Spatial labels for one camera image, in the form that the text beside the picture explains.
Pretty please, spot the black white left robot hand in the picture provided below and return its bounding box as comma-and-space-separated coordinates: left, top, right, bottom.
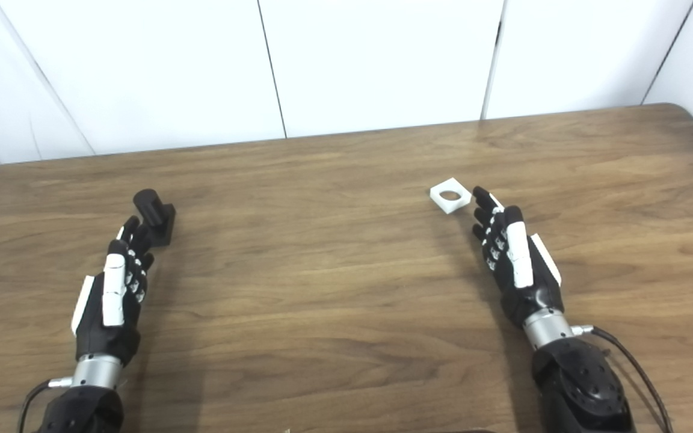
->
71, 215, 156, 366

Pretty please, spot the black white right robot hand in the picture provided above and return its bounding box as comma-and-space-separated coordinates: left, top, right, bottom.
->
472, 186, 564, 328

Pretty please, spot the black peg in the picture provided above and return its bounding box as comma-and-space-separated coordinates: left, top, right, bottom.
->
133, 189, 176, 247

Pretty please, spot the white square piece with hole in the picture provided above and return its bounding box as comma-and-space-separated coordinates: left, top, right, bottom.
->
430, 177, 472, 215

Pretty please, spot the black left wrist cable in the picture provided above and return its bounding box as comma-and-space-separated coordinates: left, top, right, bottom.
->
17, 376, 74, 433

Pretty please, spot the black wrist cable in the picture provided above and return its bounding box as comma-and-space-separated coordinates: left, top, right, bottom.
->
572, 325, 673, 433
17, 376, 74, 433

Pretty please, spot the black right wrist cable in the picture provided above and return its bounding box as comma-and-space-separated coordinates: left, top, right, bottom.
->
572, 325, 673, 433

